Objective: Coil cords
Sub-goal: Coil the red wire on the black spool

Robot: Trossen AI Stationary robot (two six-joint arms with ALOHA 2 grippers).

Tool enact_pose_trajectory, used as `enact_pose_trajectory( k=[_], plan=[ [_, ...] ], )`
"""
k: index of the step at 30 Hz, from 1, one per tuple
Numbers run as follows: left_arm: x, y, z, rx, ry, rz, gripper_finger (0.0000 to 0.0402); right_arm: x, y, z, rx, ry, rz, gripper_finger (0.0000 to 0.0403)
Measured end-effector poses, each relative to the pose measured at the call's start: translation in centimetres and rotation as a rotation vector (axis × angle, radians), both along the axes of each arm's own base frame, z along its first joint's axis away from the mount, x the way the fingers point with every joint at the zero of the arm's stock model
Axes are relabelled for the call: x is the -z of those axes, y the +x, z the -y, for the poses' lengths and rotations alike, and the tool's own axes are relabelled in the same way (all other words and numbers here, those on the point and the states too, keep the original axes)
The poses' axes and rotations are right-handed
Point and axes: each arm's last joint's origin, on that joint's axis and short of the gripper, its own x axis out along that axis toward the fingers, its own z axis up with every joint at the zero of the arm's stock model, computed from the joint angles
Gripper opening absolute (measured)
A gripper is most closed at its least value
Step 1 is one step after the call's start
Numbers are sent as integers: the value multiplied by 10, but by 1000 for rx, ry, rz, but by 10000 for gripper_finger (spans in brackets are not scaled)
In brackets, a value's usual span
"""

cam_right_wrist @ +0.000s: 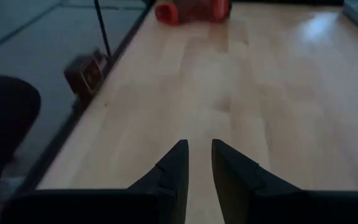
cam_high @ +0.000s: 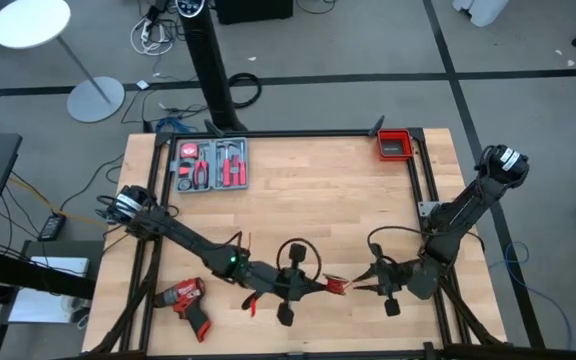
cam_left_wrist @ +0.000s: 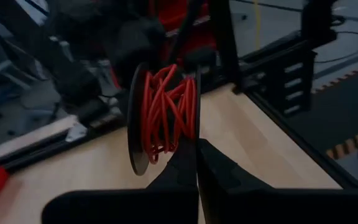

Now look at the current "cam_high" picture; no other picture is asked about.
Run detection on black aluminium rig frame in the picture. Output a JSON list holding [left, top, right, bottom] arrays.
[[67, 115, 576, 360]]

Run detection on white power strip cables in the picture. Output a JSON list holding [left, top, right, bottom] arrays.
[[129, 13, 176, 57]]

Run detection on white flat box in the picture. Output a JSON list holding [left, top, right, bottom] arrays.
[[30, 255, 92, 279]]

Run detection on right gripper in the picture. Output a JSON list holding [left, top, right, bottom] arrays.
[[352, 243, 415, 318]]

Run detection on black right camera cable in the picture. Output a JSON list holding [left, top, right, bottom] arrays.
[[366, 225, 487, 266]]

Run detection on red black cordless drill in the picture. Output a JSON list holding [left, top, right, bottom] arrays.
[[152, 276, 214, 344]]

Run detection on grey tool kit case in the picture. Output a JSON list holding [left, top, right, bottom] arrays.
[[168, 136, 250, 194]]

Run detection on red handled hammer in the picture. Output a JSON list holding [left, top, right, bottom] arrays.
[[216, 140, 240, 187]]

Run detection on red handled pliers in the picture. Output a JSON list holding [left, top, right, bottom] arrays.
[[192, 158, 211, 190]]

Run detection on black power adapter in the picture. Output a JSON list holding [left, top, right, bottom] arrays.
[[38, 212, 68, 243]]

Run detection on white plastic container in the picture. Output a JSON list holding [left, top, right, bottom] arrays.
[[451, 0, 512, 28]]

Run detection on black camera cable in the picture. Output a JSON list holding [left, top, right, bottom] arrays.
[[225, 230, 323, 287], [366, 225, 487, 266]]

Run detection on black tower fan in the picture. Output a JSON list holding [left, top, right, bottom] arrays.
[[174, 0, 250, 134]]

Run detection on black side stand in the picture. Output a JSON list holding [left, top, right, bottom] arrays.
[[0, 238, 105, 360]]

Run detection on black wire spool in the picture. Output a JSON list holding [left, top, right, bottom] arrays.
[[323, 273, 351, 297]]

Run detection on black left camera cable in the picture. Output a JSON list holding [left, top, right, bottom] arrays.
[[225, 230, 323, 287]]

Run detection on coiled black floor cable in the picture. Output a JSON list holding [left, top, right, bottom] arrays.
[[227, 71, 264, 110]]

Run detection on blue cable bundle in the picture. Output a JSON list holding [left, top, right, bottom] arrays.
[[155, 116, 195, 135]]

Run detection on white round side table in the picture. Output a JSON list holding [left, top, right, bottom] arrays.
[[0, 0, 126, 124]]

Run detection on black box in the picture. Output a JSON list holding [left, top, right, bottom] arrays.
[[214, 0, 295, 26]]

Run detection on long blue floor cable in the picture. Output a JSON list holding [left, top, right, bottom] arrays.
[[487, 240, 574, 351]]

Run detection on small red plastic bin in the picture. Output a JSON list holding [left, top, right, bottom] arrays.
[[376, 127, 415, 163]]

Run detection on red handled screwdriver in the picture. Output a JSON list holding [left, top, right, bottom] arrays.
[[232, 154, 248, 188]]

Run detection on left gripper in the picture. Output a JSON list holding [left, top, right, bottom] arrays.
[[266, 243, 330, 327]]

